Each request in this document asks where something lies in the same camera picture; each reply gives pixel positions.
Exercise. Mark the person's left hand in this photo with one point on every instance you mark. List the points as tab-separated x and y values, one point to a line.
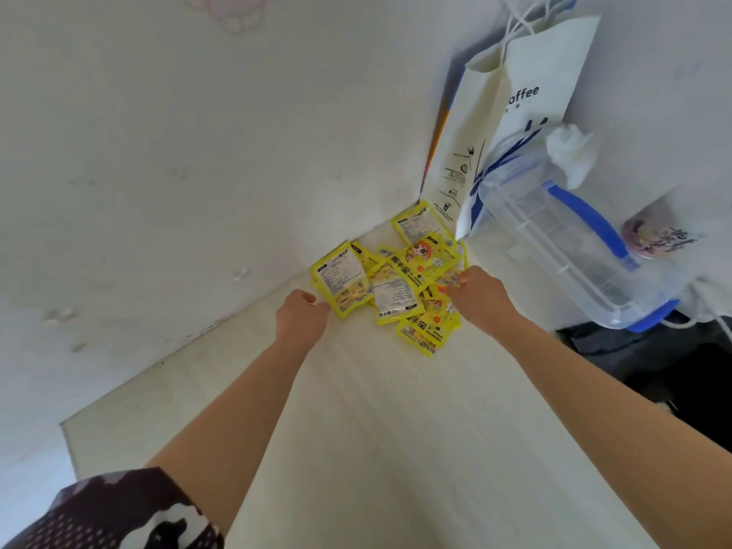
297	323

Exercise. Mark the white paper bag blue print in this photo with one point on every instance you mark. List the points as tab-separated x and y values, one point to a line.
514	108

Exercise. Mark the camouflage patterned sleeve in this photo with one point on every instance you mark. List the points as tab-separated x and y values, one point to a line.
114	514

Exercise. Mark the person's right forearm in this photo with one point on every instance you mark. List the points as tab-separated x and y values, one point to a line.
606	417

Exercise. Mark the black fabric bag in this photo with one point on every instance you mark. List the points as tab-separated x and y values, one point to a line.
675	365

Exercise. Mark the pink paw wall sticker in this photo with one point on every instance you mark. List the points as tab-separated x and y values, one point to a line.
231	8

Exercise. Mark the person's right hand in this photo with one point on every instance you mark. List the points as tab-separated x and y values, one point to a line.
483	302

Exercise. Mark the person's left fingers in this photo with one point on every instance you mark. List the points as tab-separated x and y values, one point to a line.
315	307

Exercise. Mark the pile of yellow packets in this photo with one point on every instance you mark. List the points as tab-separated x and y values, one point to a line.
394	280

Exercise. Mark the person's right fingers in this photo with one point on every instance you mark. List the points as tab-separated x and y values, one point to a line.
463	277

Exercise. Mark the person's left forearm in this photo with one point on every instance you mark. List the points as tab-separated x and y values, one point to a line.
240	417

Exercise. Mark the crumpled white tissue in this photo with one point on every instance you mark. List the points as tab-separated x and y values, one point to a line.
569	149

